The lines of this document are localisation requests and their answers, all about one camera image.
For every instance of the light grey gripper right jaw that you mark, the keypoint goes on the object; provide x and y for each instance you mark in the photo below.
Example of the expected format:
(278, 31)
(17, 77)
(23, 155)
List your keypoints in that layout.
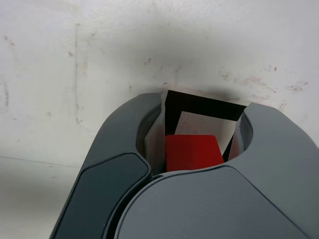
(224, 204)

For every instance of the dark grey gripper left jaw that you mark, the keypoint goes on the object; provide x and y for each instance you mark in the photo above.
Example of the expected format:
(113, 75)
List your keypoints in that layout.
(112, 174)

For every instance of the red cube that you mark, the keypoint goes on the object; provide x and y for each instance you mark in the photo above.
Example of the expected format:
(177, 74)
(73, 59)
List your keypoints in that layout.
(192, 154)

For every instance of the black tape square outline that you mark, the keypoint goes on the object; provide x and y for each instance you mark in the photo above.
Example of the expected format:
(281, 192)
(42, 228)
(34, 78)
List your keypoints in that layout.
(199, 104)

